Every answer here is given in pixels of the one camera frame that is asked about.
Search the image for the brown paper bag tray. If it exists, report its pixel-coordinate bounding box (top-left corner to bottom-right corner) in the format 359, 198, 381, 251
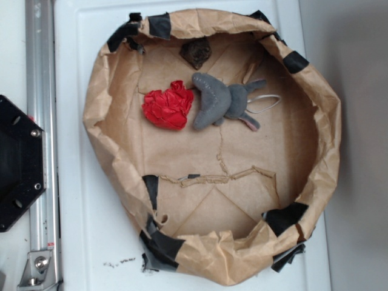
83, 8, 341, 286

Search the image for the grey plush elephant toy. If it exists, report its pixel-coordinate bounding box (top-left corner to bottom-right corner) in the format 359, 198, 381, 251
192, 73, 267, 132

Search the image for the metal corner bracket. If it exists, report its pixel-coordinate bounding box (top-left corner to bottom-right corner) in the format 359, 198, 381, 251
17, 250, 56, 290

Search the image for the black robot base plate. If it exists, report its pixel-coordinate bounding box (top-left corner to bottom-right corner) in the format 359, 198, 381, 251
1, 95, 45, 233

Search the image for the white plastic tray board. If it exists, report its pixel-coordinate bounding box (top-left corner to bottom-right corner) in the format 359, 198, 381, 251
53, 0, 333, 291

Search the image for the aluminium extrusion rail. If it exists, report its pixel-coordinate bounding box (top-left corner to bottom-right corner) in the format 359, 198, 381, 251
25, 1, 63, 290

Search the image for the crumpled red paper ball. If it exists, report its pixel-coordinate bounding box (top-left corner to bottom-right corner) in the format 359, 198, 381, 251
142, 80, 194, 130

